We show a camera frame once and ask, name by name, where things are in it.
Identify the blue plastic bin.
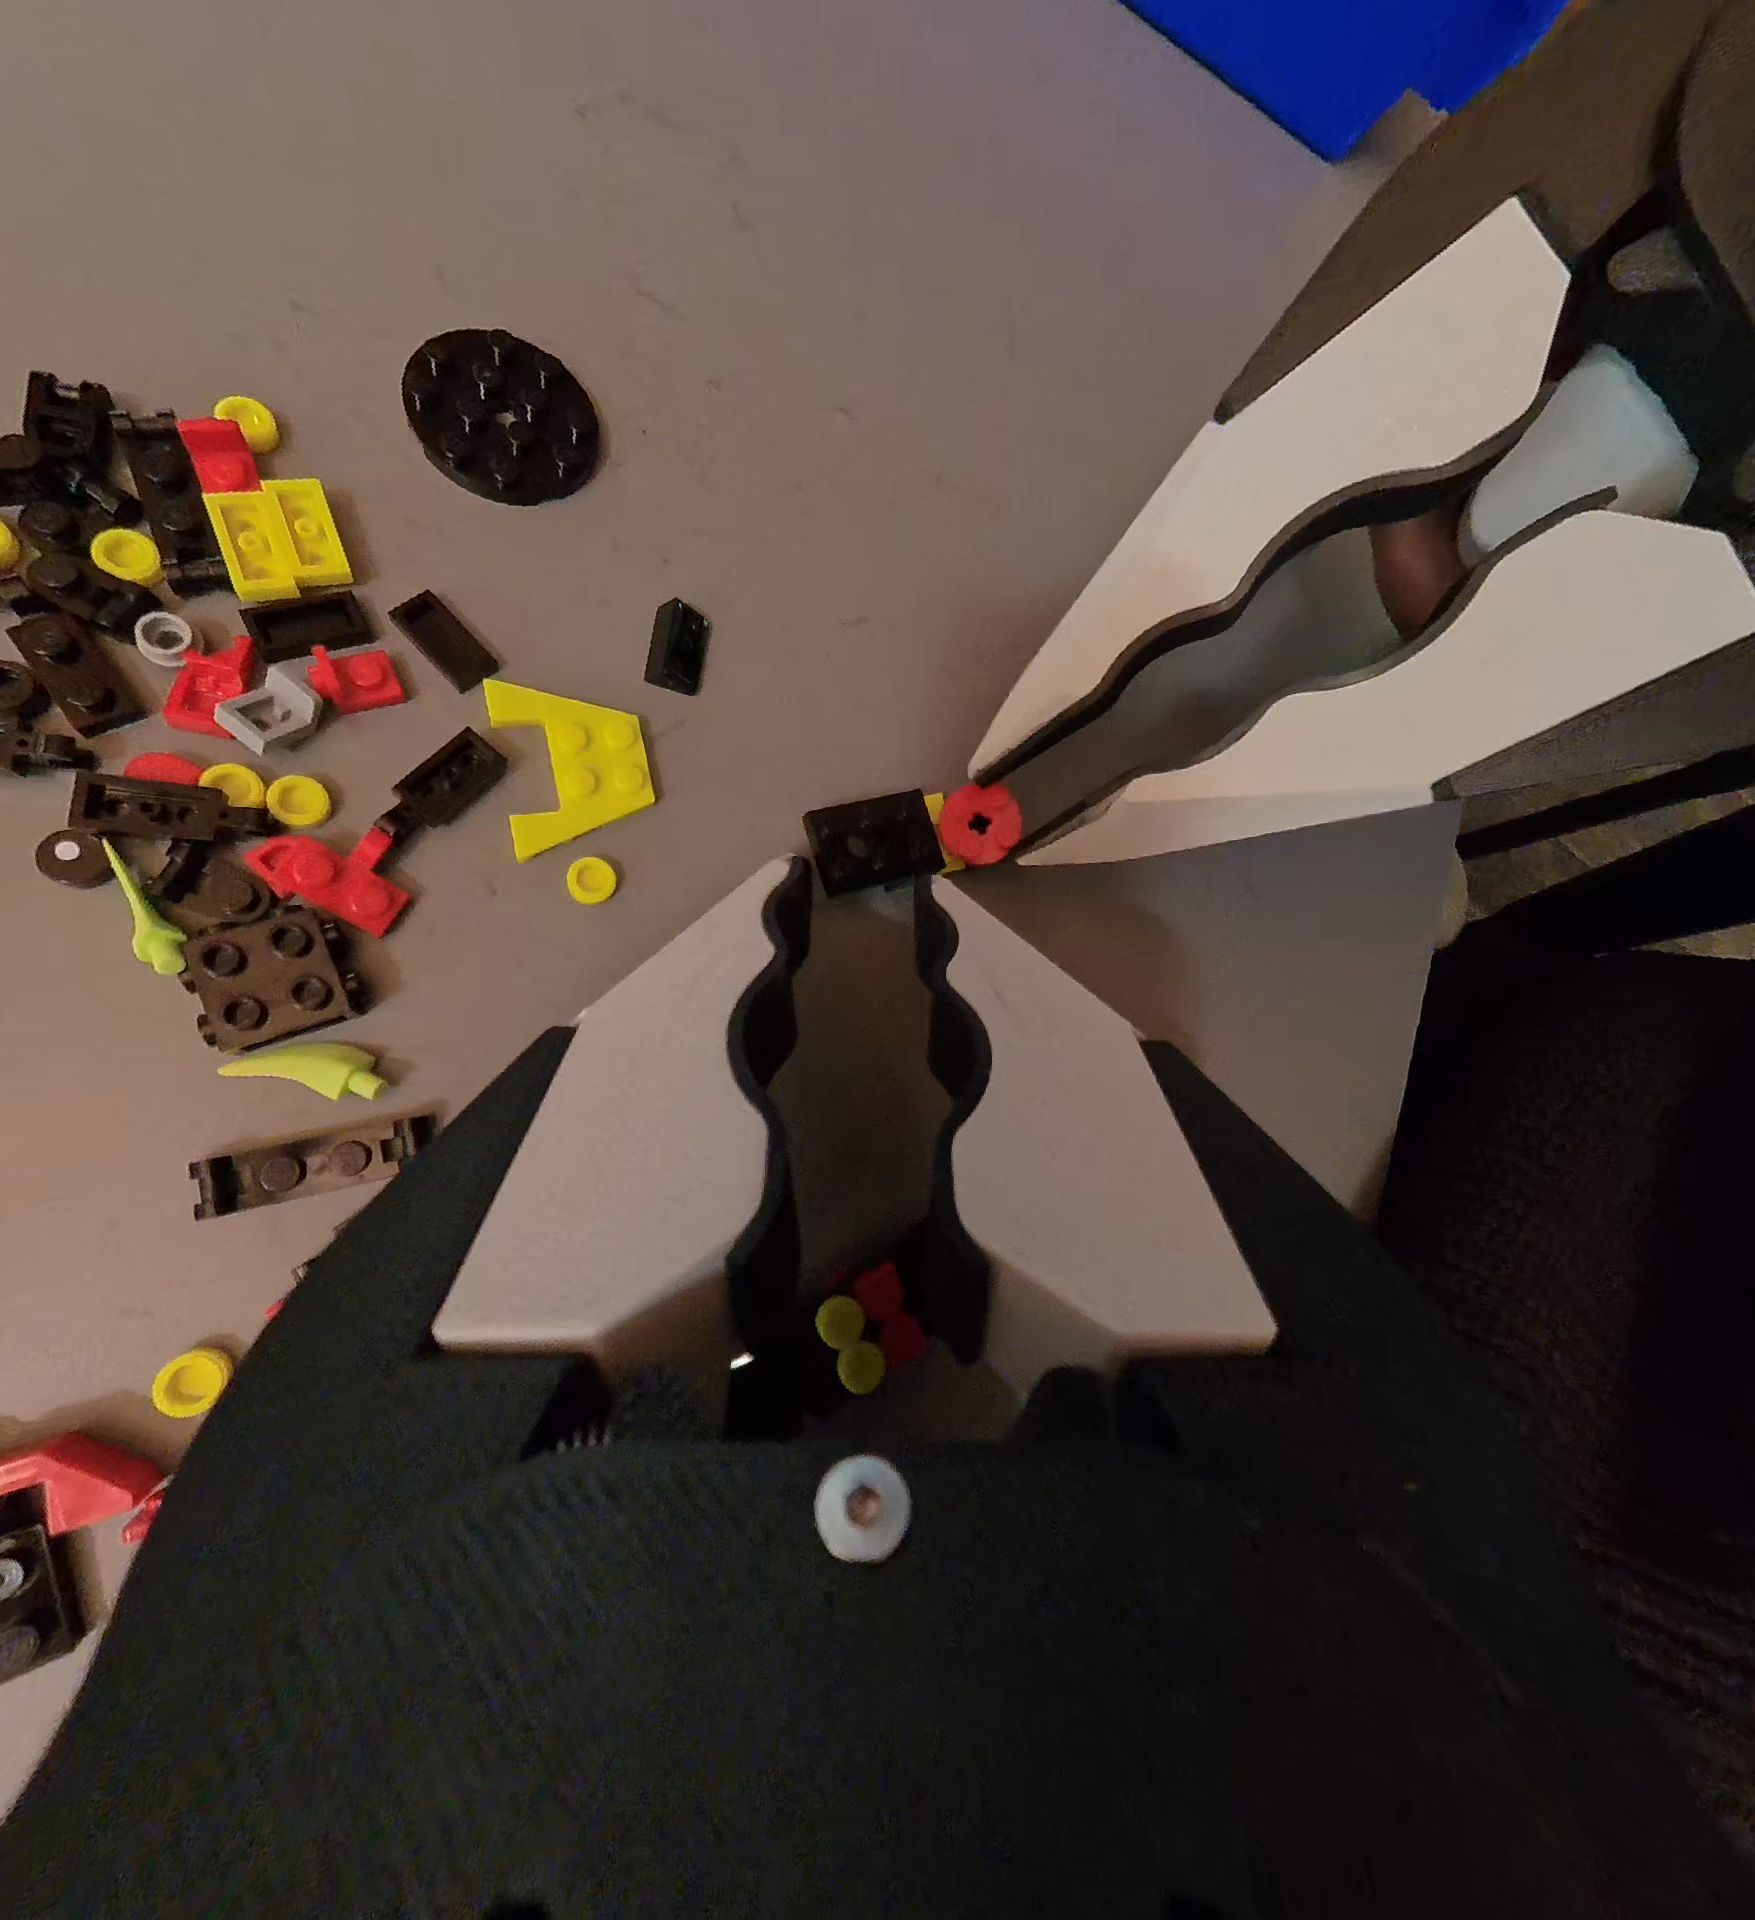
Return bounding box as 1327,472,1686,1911
1118,0,1570,162

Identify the red round lego piece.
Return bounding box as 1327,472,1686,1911
939,781,1024,868

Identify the black round lego plate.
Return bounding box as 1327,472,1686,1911
400,327,603,507

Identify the person's right hand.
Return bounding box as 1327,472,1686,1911
1369,515,1470,639

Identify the pile of lego pieces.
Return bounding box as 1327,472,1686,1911
0,367,510,1773

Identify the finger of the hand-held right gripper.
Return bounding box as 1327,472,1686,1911
1017,486,1755,871
965,192,1582,789

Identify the yellow wedge lego plate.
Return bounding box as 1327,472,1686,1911
485,678,657,863

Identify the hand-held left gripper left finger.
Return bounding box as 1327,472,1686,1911
432,855,818,1360

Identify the long striped lego assembly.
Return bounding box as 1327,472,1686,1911
815,1261,932,1397

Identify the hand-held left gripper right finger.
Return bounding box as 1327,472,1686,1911
911,874,1280,1378

